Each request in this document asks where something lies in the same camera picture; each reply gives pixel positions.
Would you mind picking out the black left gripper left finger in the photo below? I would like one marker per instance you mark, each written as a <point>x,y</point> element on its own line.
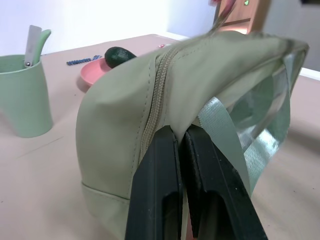
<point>155,180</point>

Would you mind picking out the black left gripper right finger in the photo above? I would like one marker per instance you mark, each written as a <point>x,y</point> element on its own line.
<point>220,190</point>

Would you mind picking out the green zippered pouch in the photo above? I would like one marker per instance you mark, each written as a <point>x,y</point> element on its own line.
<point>117,117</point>

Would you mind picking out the pink plate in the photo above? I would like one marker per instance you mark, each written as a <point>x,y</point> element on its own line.
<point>93,72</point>

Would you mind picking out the dark green avocado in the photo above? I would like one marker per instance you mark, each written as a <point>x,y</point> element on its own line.
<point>117,56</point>

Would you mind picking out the pink and white small object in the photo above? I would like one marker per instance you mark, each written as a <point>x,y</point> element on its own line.
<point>161,46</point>

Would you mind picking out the blue beaded strip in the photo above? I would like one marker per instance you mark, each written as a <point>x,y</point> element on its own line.
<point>80,60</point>

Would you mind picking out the light green cup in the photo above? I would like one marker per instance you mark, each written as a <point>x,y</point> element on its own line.
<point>22,97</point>

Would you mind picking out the light green plastic utensil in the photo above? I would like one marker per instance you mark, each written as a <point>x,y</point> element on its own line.
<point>42,45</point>

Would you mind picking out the wooden cabinet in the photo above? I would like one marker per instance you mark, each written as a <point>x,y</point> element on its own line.
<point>240,15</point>

